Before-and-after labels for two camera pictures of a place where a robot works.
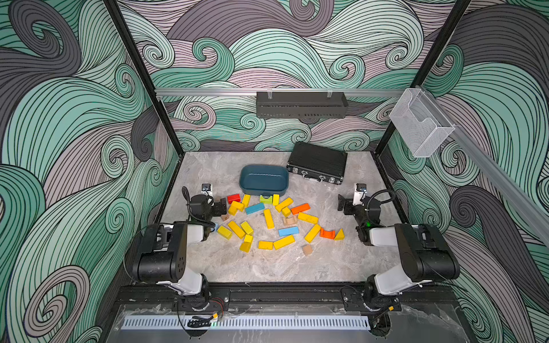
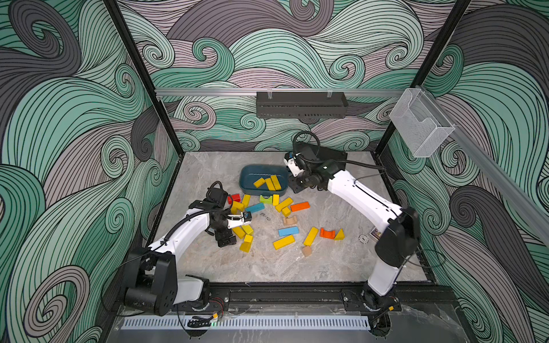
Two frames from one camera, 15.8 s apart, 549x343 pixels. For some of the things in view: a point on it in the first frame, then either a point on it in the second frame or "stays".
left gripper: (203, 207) to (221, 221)
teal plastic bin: (257, 179) stays
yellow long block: (269, 219) to (271, 187)
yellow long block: (308, 218) to (276, 182)
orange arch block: (327, 234) stays
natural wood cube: (307, 250) stays
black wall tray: (301, 104) stays
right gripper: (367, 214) to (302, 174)
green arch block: (266, 201) stays
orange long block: (300, 208) stays
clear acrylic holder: (421, 126) stays
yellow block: (238, 231) to (259, 182)
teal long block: (254, 208) stays
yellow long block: (312, 233) stays
